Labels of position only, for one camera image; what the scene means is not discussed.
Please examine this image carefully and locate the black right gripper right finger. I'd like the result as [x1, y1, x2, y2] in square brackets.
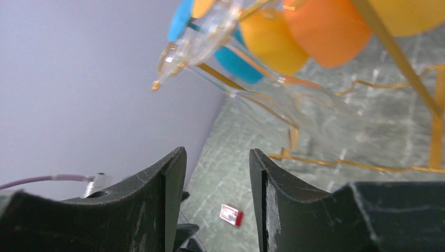
[249, 149, 444, 251]

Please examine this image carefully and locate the clear wine glass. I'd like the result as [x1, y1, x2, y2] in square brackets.
[152, 1, 308, 128]
[240, 0, 352, 112]

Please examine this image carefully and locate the blue wine glass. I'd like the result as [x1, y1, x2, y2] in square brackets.
[168, 1, 263, 84]

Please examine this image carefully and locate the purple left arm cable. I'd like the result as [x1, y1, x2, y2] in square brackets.
[0, 174, 93, 191]

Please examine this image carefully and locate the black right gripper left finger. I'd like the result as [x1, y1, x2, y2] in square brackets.
[1, 147, 187, 251]

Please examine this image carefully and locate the small red white box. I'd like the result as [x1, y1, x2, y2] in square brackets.
[219, 204, 244, 228]

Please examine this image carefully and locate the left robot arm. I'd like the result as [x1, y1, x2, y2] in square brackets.
[173, 210, 206, 252]

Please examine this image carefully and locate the yellow wine glass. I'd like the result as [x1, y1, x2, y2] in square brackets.
[191, 0, 310, 77]
[370, 0, 444, 36]

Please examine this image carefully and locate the yellow wine glass left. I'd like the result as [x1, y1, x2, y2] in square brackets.
[191, 0, 310, 77]

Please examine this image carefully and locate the orange wine glass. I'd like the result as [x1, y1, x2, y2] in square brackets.
[283, 0, 372, 67]

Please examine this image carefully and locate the yellow wine glass right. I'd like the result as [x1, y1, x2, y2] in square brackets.
[370, 0, 444, 36]

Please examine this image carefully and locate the gold wire glass rack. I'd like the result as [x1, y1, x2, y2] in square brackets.
[151, 0, 445, 175]

